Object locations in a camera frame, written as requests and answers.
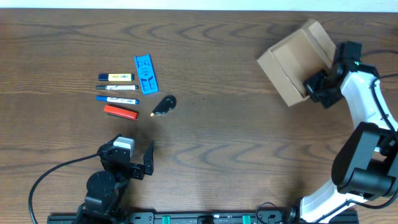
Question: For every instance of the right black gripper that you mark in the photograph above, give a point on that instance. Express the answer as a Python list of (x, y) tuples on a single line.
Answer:
[(325, 101)]

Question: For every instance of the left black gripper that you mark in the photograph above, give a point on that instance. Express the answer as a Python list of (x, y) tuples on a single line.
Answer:
[(137, 171)]

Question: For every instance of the brown cardboard box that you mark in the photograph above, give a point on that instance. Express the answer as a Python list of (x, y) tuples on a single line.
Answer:
[(296, 58)]

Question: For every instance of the red stapler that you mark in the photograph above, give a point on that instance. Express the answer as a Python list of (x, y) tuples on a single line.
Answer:
[(120, 112)]

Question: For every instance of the black tape dispenser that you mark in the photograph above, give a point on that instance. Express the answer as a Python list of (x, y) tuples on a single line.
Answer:
[(166, 104)]

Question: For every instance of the blue plastic case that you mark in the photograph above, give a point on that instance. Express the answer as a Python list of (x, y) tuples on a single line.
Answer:
[(146, 74)]

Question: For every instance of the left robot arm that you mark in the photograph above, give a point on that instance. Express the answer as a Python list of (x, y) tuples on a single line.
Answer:
[(105, 189)]

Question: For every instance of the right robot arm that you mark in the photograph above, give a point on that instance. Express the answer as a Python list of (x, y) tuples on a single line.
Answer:
[(364, 172)]

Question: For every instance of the left green clamp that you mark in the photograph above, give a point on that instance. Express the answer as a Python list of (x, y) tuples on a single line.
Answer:
[(166, 220)]

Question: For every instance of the green clamp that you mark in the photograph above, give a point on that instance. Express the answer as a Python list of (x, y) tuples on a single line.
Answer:
[(166, 220), (246, 219)]

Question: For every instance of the blue and white marker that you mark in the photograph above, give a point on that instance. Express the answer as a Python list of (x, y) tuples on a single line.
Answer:
[(117, 100)]

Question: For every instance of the black and white marker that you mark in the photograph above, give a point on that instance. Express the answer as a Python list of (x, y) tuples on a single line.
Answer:
[(116, 87)]

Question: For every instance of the yellow highlighter with dark cap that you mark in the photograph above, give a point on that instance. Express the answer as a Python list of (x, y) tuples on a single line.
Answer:
[(116, 77)]

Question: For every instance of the right green clamp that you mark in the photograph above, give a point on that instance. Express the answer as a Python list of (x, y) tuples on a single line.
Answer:
[(246, 219)]

